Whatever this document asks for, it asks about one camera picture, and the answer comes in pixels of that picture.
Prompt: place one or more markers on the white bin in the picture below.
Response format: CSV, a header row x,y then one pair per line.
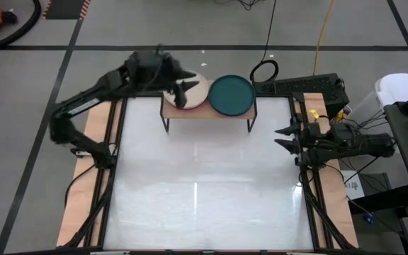
x,y
399,88

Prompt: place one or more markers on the black table frame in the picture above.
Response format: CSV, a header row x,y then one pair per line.
x,y
108,177

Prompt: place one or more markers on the white paper sheet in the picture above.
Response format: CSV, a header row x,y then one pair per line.
x,y
353,185

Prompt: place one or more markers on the pink plate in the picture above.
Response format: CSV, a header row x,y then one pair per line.
x,y
188,108

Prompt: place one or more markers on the beige plate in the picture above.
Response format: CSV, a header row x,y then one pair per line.
x,y
193,97

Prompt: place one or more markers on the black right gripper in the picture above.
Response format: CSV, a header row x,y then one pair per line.
x,y
312,143

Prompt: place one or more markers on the hazard striped floor mat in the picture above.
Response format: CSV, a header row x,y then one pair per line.
x,y
64,8

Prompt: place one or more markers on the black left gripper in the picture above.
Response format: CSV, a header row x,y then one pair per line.
x,y
166,72

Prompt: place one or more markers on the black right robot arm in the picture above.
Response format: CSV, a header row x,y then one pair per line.
x,y
363,145

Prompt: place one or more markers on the wooden shelf with black frame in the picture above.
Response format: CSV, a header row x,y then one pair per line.
x,y
207,113

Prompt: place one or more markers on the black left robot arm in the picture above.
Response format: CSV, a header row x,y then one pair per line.
x,y
87,102

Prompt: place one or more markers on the teal plate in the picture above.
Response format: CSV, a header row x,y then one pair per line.
x,y
231,95

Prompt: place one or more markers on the wooden base board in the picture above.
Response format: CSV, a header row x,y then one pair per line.
x,y
83,191
338,198

